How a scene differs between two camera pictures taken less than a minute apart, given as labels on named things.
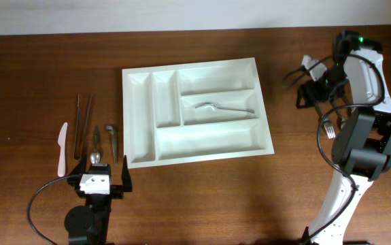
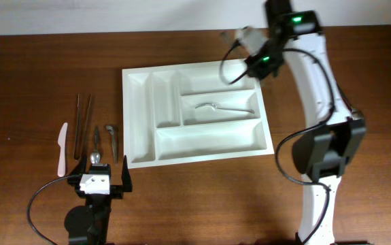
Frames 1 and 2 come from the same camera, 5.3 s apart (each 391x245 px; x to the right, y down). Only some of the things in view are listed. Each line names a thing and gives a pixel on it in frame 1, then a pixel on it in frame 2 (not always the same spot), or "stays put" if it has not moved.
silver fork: [214, 107] stays put
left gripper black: [117, 190] stays put
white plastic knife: [62, 141] stays put
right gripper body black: [329, 86] to [267, 59]
